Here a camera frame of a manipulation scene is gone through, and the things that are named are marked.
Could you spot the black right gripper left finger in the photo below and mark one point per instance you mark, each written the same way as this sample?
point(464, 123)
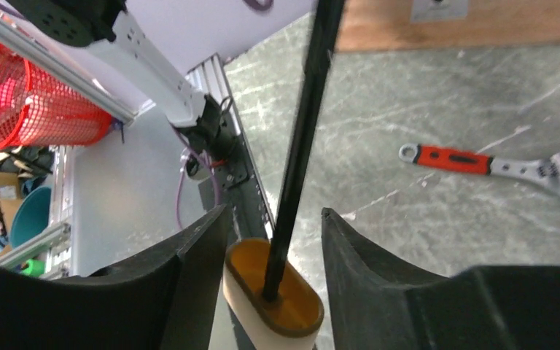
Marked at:
point(163, 297)

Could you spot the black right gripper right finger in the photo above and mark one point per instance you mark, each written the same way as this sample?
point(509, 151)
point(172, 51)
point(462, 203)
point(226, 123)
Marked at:
point(380, 301)

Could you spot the beige umbrella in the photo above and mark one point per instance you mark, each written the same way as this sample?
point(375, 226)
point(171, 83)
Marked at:
point(272, 302)

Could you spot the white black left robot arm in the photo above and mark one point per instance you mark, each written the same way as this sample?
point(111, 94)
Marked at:
point(108, 31)

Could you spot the teal round bin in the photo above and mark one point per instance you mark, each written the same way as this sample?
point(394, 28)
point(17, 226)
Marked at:
point(32, 216)

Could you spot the red mesh basket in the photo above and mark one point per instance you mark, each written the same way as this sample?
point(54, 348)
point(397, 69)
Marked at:
point(37, 109)

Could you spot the wooden board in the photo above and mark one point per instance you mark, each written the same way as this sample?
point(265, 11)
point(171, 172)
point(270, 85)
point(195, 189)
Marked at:
point(385, 25)

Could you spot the red handled adjustable wrench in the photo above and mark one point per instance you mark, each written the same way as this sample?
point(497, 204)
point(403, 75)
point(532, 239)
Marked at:
point(544, 173)

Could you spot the aluminium frame rails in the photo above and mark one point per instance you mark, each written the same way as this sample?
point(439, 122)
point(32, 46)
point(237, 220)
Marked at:
point(143, 144)

